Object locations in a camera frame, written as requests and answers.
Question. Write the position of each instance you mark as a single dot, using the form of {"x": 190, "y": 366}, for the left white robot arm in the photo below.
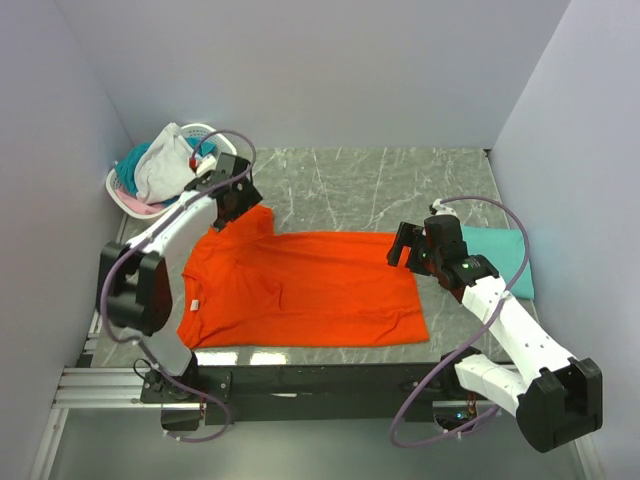
{"x": 134, "y": 295}

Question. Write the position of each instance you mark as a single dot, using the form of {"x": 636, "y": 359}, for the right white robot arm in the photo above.
{"x": 511, "y": 360}

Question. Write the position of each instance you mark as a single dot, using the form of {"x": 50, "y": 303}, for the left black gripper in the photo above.
{"x": 248, "y": 199}

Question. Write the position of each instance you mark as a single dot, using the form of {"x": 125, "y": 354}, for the orange t shirt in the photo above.
{"x": 247, "y": 285}

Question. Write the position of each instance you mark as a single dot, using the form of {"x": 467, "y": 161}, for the folded teal t shirt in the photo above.
{"x": 504, "y": 248}

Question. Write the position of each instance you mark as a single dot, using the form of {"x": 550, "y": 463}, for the white t shirt in basket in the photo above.
{"x": 164, "y": 169}

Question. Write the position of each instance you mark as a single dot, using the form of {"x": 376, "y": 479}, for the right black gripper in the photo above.
{"x": 411, "y": 236}

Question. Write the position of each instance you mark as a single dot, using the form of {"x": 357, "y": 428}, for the pink t shirt in basket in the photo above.
{"x": 135, "y": 206}

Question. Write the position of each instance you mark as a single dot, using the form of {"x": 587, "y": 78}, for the aluminium frame rail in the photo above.
{"x": 121, "y": 388}

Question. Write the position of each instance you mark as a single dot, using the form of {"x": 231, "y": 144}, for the teal t shirt in basket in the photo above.
{"x": 125, "y": 168}

